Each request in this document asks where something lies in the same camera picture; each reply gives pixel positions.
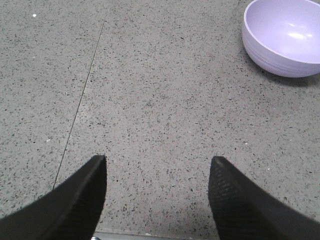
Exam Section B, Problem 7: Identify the lilac plastic bowl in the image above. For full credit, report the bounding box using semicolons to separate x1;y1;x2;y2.
242;0;320;78

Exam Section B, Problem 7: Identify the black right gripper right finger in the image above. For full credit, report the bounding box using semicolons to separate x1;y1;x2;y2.
208;156;320;240

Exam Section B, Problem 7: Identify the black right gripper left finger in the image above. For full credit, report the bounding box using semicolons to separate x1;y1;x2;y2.
0;155;107;240

